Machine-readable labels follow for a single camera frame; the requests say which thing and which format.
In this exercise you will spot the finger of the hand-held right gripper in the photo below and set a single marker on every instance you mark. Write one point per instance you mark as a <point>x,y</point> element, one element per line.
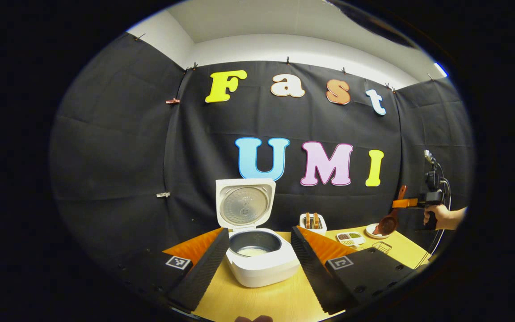
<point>405,203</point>

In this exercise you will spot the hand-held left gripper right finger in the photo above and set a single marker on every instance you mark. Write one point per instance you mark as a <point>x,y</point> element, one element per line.
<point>315,273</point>

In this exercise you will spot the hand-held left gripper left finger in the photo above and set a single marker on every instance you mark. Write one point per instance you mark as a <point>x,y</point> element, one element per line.
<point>204,273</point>

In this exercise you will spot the brown wooden spoon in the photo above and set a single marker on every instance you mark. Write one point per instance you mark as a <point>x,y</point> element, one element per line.
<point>389,221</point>

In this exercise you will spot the white rice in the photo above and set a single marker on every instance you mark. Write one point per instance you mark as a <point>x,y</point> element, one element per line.
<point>253,251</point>

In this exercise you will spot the white rice cooker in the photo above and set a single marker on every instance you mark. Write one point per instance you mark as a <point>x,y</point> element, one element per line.
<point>262,270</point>

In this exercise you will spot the white toaster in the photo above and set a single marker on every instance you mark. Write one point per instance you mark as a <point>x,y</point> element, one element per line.
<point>322,228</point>

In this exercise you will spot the white round plate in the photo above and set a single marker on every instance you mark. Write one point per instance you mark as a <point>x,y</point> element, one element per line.
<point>369,232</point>

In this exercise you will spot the white divided grain dish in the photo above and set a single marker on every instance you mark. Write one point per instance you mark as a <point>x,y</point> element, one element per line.
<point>350,238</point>

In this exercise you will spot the bread slice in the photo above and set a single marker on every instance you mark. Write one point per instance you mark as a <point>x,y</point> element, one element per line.
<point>316,221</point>
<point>307,220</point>

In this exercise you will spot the white clip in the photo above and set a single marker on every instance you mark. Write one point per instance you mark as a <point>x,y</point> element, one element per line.
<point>163,194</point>

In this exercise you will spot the ceiling light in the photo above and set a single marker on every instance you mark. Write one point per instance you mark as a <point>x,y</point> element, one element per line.
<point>441,69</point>

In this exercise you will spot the black backdrop cloth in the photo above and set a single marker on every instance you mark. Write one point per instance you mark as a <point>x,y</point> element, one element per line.
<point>114,156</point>

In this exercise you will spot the pink clip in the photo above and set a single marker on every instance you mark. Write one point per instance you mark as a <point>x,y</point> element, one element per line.
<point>172,101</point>

